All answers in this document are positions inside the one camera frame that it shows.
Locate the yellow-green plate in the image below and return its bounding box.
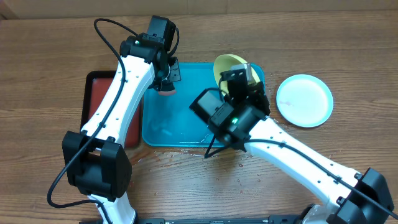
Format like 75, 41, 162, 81
213, 54, 248, 93

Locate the light blue plate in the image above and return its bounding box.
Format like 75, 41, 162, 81
275, 74, 334, 128

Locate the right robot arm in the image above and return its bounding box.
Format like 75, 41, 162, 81
199, 68, 394, 223

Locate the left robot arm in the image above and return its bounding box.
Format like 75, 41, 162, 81
60, 34, 178, 223

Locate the teal plastic tray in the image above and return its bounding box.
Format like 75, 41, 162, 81
141, 62, 266, 148

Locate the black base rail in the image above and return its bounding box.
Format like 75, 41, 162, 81
79, 214, 315, 224

